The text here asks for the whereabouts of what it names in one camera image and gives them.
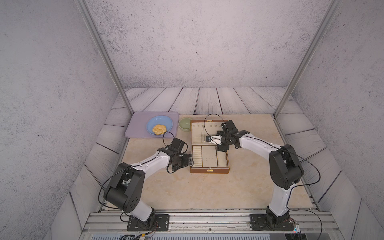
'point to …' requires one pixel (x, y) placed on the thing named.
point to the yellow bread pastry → (159, 129)
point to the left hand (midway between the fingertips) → (191, 164)
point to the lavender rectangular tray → (137, 127)
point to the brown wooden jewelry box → (207, 159)
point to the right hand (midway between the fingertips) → (219, 138)
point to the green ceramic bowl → (184, 124)
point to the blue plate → (159, 119)
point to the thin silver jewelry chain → (202, 127)
